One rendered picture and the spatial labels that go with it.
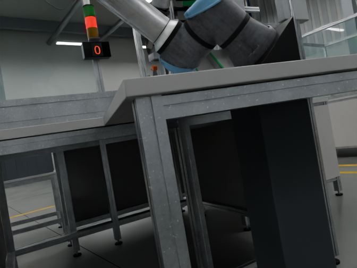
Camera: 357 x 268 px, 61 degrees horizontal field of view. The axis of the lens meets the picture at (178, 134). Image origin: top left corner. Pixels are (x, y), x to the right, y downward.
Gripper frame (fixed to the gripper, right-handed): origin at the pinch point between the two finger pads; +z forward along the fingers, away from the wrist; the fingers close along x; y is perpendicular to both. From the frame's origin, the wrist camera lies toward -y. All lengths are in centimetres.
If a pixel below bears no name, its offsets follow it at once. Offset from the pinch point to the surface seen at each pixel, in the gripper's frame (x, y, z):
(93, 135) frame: -39, 41, 10
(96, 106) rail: -34.5, 28.9, 6.5
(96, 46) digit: -23.1, -11.8, 2.1
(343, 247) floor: 83, 89, 79
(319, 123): 163, 0, 75
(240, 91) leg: -24, 84, -30
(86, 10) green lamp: -24.0, -23.5, -9.9
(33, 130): -57, 39, 5
